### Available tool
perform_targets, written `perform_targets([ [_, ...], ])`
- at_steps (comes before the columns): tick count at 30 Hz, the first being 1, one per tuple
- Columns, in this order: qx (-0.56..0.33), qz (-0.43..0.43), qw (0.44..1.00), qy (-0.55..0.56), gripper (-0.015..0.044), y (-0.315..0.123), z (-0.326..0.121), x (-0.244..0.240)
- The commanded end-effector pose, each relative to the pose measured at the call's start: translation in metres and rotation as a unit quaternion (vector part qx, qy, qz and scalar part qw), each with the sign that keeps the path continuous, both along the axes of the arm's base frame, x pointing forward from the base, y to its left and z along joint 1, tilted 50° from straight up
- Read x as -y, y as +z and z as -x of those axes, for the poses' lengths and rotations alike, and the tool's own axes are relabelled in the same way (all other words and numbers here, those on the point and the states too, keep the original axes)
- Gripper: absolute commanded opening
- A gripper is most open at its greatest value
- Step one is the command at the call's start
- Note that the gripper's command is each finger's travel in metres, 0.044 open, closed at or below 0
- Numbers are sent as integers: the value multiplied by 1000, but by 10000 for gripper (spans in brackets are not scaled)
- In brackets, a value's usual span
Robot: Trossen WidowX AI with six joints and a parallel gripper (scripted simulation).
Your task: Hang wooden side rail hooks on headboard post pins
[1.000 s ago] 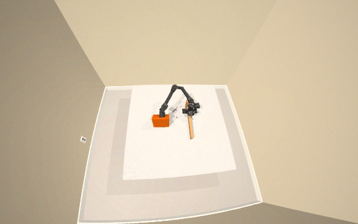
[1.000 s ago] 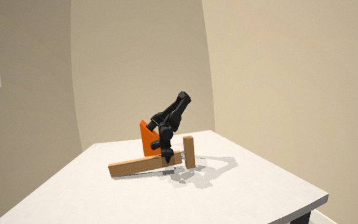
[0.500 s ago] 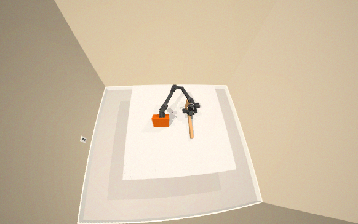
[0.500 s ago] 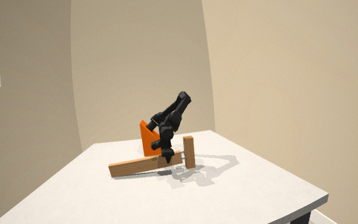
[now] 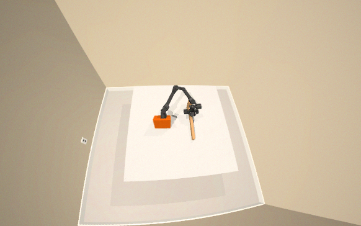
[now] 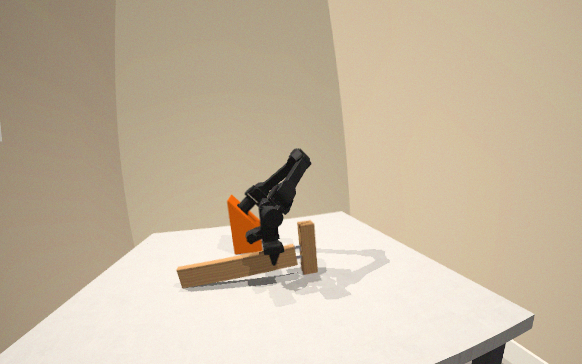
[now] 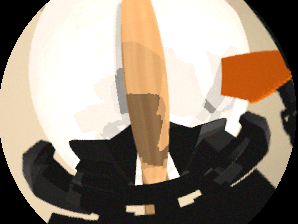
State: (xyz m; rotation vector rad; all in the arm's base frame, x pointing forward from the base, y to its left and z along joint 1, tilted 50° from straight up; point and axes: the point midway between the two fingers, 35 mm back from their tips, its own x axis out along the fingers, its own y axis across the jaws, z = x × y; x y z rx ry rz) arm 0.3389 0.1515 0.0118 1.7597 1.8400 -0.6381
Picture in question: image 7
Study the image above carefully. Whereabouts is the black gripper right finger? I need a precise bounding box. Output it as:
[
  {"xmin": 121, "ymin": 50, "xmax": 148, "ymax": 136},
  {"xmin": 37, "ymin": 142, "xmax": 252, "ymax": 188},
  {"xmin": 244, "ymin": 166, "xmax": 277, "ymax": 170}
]
[{"xmin": 169, "ymin": 117, "xmax": 227, "ymax": 176}]

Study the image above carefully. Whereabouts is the wooden post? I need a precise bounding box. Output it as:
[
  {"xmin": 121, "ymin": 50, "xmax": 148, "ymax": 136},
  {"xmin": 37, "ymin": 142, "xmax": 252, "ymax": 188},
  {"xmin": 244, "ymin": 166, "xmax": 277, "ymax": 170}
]
[{"xmin": 141, "ymin": 165, "xmax": 169, "ymax": 214}]

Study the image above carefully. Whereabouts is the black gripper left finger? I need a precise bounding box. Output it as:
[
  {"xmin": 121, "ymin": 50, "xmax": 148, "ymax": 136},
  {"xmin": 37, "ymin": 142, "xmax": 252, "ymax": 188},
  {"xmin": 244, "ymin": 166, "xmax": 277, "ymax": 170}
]
[{"xmin": 69, "ymin": 125, "xmax": 138, "ymax": 185}]

